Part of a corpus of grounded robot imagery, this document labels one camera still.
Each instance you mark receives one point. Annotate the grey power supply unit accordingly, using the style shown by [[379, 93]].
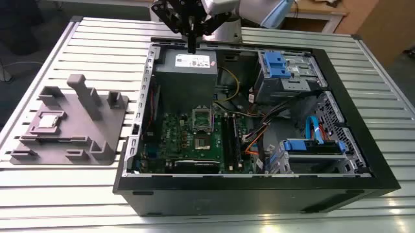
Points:
[[181, 85]]

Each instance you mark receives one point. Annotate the CPU socket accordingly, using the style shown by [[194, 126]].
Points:
[[201, 144]]

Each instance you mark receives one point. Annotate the brown wooden cabinet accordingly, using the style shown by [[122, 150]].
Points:
[[381, 29]]

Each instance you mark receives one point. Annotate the green motherboard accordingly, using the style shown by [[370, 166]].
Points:
[[174, 150]]

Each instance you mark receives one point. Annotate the black graphics card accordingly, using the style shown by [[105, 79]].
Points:
[[193, 166]]

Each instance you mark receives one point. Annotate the silver square CPU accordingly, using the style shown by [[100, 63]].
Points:
[[48, 121]]

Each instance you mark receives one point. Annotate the grey metal drive cage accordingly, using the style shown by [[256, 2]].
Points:
[[290, 85]]

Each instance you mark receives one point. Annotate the blue plastic drive carrier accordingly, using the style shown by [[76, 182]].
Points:
[[274, 65]]

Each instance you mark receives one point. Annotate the silver metal disk bay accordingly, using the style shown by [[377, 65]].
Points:
[[310, 158]]

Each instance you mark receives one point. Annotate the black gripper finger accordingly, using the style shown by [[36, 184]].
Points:
[[166, 17], [214, 23]]

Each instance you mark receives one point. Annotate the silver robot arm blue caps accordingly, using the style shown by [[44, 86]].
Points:
[[222, 6]]

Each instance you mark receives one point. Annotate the wooden desk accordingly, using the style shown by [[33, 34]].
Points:
[[310, 9]]

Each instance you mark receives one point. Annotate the black open PC case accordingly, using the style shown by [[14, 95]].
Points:
[[258, 194]]

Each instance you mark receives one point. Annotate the long motherboard RAM slot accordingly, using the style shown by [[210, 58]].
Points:
[[222, 140], [233, 140]]

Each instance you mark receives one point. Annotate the grey plastic parts rack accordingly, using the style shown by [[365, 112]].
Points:
[[77, 126]]

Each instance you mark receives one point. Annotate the black disk in blue carrier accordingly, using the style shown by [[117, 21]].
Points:
[[296, 144]]

